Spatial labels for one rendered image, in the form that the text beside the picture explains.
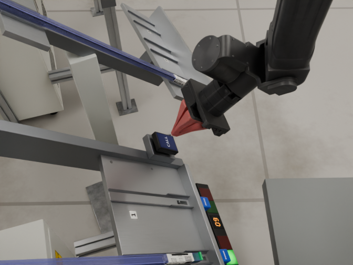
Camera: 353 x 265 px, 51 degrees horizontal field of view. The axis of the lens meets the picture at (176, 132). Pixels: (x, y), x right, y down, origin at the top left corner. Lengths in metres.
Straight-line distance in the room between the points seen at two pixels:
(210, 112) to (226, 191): 0.94
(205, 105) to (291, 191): 0.38
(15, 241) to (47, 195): 0.75
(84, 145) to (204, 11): 1.73
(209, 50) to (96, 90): 0.41
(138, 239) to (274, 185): 0.42
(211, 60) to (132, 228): 0.29
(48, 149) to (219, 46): 0.31
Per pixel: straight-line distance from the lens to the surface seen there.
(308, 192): 0.93
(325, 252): 0.89
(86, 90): 0.89
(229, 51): 0.54
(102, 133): 1.03
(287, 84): 0.56
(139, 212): 0.63
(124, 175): 0.65
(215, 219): 0.79
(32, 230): 0.88
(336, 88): 2.00
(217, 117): 0.64
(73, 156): 0.64
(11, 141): 0.59
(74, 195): 1.58
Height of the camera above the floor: 1.40
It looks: 56 degrees down
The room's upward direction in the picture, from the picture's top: straight up
